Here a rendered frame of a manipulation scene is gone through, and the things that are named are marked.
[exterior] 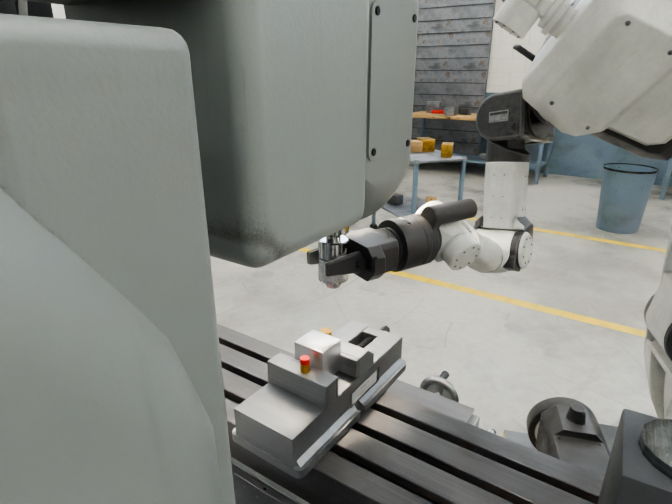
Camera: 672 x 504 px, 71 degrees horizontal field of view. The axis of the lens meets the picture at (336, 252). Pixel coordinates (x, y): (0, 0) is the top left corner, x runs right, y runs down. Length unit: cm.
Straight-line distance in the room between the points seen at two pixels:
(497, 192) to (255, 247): 75
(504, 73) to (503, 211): 733
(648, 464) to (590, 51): 61
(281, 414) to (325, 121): 48
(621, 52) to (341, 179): 57
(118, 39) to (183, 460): 23
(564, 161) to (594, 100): 728
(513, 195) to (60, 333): 95
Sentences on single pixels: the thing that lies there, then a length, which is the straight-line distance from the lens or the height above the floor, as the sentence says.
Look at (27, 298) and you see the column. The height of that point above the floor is 142.
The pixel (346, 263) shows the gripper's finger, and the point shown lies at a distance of 70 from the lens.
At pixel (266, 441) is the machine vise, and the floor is 98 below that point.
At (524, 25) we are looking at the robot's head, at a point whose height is 158.
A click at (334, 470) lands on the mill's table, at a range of 79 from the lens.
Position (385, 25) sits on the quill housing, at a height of 155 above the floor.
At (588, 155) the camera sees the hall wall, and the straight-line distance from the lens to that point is 817.
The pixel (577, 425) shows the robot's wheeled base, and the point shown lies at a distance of 150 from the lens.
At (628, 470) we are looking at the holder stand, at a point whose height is 113.
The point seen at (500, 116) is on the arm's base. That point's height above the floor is 142.
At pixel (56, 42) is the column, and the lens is 24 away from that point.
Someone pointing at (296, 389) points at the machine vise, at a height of 102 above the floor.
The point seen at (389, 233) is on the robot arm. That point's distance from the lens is 75.
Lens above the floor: 150
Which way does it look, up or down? 21 degrees down
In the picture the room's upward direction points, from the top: straight up
